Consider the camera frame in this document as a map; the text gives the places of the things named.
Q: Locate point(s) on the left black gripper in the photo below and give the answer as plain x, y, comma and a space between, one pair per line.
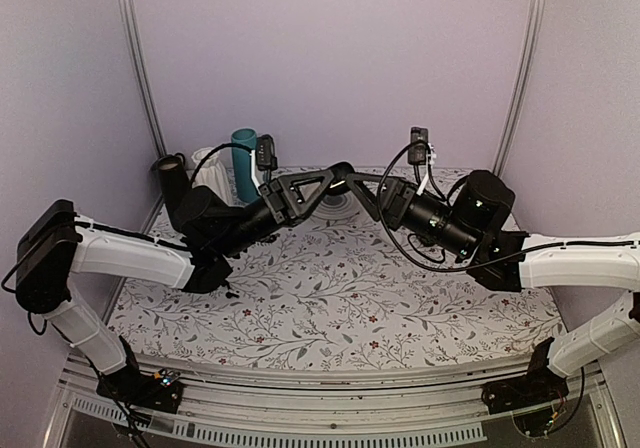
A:
277, 191

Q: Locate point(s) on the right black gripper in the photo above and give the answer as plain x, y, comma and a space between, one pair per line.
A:
395, 200

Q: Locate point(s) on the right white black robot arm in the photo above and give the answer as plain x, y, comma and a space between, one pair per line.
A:
510, 261

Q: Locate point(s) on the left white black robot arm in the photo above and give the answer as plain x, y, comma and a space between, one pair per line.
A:
61, 242

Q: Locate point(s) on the spiral patterned plate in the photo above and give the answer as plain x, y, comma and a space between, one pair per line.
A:
337, 207

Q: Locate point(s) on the teal vase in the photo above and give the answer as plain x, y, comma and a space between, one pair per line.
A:
244, 140

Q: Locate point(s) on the floral tablecloth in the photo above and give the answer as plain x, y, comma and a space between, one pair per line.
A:
334, 296

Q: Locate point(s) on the white ribbed vase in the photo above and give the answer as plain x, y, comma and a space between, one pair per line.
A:
213, 174

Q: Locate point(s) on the black cylinder vase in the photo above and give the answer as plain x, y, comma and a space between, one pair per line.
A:
175, 186

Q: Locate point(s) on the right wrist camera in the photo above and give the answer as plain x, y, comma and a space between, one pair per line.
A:
420, 156

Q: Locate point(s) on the aluminium front rail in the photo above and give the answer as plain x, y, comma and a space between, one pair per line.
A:
422, 407

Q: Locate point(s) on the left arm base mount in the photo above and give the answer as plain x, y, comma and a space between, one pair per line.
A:
130, 386

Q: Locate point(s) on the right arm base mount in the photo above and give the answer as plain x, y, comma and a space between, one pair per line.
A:
543, 396

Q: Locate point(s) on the right aluminium frame post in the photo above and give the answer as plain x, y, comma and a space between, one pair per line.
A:
533, 28

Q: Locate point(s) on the aluminium frame post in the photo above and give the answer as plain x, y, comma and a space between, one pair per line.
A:
133, 38
533, 28

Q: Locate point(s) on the left aluminium frame post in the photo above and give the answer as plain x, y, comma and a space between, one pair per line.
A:
133, 38

